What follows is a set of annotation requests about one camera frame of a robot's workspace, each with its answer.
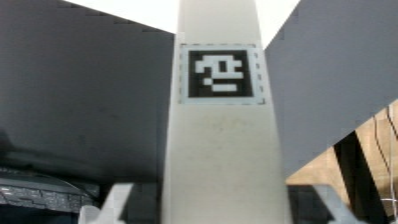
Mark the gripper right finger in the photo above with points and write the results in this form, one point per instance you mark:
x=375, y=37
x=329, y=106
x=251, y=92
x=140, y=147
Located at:
x=336, y=207

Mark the white desk leg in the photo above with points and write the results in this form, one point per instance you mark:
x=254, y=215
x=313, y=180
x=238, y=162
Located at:
x=222, y=176

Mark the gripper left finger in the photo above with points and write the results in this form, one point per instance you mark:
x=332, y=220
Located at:
x=105, y=214

